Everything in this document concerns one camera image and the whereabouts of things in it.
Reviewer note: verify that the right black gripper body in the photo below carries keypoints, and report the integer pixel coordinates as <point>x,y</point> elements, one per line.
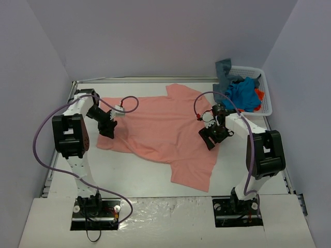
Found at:
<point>213,133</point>

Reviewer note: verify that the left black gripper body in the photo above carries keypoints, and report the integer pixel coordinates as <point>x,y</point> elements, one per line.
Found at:
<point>106,124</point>

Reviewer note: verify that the pink t shirt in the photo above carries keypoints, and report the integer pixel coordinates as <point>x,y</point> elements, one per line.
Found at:
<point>164,129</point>

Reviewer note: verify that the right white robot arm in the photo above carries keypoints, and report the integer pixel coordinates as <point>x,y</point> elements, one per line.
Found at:
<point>264,151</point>

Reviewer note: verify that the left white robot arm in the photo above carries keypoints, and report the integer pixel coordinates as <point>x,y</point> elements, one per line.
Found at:
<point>72,141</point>

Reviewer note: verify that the blue t shirt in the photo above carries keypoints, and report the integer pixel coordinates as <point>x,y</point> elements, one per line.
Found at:
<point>240,83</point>

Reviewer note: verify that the white plastic basket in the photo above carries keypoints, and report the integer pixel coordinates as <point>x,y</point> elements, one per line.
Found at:
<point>266,108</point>

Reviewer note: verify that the orange t shirt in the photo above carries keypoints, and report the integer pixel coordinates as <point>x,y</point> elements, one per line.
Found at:
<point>248,100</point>

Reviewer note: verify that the grey t shirt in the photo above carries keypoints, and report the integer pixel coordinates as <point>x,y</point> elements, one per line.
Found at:
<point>223,68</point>

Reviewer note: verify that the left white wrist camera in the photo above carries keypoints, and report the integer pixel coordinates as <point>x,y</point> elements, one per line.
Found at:
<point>117,111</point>

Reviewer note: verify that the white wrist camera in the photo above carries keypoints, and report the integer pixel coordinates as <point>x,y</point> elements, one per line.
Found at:
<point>208,119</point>
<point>117,111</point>

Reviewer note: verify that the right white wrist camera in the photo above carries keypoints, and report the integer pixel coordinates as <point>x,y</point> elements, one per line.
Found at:
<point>208,119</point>

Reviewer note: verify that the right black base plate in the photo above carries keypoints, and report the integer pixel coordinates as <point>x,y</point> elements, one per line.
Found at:
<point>225,215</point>

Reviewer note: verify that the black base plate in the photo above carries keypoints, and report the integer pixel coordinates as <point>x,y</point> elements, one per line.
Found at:
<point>104,219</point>
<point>225,215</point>

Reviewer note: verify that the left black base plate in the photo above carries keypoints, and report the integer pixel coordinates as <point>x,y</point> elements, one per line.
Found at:
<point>104,219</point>

